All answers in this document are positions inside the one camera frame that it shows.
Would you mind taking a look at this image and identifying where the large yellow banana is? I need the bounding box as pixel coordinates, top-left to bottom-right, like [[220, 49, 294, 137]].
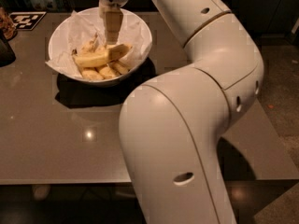
[[72, 44, 132, 68]]

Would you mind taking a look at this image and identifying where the dark object at left edge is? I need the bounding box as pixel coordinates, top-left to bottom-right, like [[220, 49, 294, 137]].
[[0, 30, 16, 66]]

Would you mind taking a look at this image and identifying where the brown patterned object far left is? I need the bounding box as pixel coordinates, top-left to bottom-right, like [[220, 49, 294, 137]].
[[0, 7, 17, 40]]

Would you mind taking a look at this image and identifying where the white paper liner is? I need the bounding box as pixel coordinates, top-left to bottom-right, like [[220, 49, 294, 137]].
[[45, 10, 147, 79]]

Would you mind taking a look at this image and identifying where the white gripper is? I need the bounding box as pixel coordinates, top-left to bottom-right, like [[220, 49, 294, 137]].
[[99, 0, 129, 45]]

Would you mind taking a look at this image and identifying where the white bowl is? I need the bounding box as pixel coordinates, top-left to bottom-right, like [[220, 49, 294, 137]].
[[47, 6, 153, 88]]

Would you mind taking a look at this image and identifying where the black white marker tag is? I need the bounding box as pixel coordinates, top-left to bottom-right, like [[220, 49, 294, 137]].
[[9, 11, 46, 31]]

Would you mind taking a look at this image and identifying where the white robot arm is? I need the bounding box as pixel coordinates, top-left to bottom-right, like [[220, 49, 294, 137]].
[[119, 0, 263, 224]]

